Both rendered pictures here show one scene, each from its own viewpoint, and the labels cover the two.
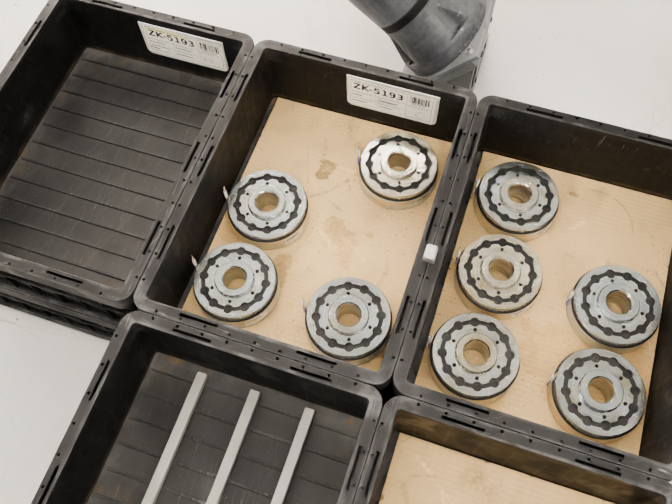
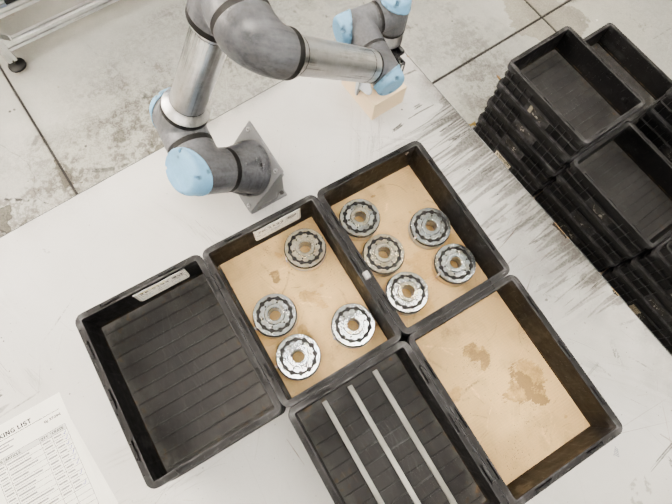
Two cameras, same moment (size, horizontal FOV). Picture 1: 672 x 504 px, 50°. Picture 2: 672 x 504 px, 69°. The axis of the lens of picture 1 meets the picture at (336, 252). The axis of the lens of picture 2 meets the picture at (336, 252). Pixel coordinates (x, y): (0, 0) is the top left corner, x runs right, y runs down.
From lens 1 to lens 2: 0.46 m
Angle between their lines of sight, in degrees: 22
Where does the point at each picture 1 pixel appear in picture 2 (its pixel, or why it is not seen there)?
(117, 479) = (338, 470)
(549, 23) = (274, 119)
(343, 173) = (284, 271)
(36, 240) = (192, 429)
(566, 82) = (307, 141)
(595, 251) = (401, 211)
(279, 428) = (371, 388)
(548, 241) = (383, 223)
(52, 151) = (149, 388)
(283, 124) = (236, 274)
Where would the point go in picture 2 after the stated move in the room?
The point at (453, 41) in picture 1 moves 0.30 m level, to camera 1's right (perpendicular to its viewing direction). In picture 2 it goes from (264, 172) to (334, 96)
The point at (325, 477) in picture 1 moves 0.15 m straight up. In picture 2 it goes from (403, 386) to (416, 383)
